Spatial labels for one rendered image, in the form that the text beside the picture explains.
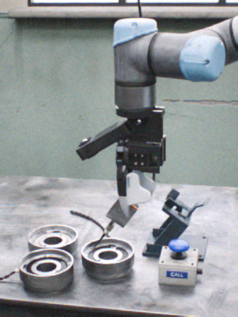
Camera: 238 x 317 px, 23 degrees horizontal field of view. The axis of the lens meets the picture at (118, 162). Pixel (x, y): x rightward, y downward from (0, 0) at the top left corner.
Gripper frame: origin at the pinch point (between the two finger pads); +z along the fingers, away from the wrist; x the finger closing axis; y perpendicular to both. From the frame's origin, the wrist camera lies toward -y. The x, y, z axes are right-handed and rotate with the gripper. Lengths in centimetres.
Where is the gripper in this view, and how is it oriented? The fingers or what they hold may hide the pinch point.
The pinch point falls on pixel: (125, 206)
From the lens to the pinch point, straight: 115.1
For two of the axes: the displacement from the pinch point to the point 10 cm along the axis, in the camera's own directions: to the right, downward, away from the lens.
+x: 2.3, -3.4, 9.1
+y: 9.7, 0.6, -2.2
